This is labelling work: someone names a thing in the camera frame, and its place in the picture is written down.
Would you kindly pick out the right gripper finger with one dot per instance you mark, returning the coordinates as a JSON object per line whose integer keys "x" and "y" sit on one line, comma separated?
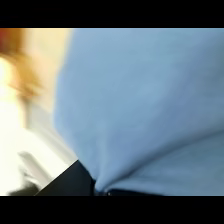
{"x": 71, "y": 181}

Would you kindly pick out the blue T-shirt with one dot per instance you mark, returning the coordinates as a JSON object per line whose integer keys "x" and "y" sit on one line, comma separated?
{"x": 143, "y": 106}

